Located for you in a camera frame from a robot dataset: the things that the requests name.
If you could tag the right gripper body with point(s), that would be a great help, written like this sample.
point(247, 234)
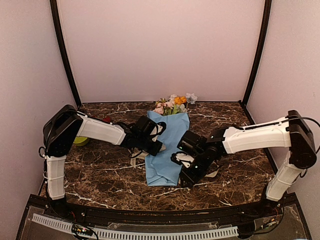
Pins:
point(199, 172)

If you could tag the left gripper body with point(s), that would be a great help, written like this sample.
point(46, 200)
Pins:
point(150, 150)

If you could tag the beige ribbon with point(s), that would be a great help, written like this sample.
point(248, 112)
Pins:
point(135, 154)

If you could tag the blue wrapping paper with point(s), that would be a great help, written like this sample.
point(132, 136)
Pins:
point(160, 170)

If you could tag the pink fake flower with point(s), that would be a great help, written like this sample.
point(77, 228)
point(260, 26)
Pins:
point(163, 107)

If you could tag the orange fake flower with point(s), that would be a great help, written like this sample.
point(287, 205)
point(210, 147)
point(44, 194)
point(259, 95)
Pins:
point(179, 104)

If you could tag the light blue fake flower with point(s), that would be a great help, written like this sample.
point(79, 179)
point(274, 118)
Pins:
point(191, 99)

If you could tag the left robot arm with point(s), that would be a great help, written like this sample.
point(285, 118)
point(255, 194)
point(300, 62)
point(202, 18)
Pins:
point(60, 132)

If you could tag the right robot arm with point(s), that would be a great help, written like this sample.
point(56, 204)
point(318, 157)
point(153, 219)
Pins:
point(196, 153)

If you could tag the red decorated plate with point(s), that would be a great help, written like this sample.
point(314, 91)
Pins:
point(107, 119)

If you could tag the green bowl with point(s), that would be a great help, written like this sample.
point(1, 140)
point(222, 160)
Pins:
point(80, 141)

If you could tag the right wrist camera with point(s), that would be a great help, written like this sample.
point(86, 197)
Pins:
point(182, 159)

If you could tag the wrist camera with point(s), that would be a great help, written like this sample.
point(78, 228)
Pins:
point(159, 128)
point(182, 159)

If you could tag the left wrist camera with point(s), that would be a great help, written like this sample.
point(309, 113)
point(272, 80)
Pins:
point(159, 128)

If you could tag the white cable duct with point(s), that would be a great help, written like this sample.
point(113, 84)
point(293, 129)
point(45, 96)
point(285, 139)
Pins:
point(135, 232)

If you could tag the black front rail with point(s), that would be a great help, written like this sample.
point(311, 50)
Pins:
point(239, 214)

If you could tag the left black frame post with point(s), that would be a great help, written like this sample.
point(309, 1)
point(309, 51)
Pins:
point(63, 52)

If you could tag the black frame post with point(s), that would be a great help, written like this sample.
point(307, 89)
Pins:
point(258, 52)
point(63, 52)

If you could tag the right black frame post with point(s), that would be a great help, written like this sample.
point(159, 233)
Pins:
point(258, 52)

